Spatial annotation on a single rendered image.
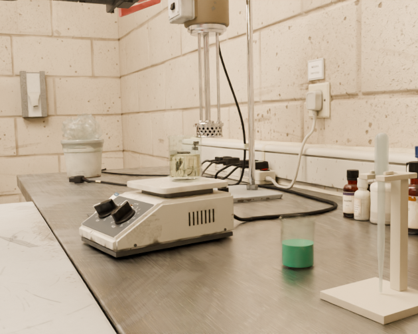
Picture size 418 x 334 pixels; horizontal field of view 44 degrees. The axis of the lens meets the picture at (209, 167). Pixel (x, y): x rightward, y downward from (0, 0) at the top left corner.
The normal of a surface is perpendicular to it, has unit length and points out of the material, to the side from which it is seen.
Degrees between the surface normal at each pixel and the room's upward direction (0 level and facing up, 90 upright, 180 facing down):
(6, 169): 90
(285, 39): 90
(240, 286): 0
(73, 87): 90
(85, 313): 0
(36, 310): 0
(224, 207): 90
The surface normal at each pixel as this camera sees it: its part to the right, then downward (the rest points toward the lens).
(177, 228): 0.57, 0.06
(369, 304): -0.03, -1.00
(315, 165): -0.92, 0.06
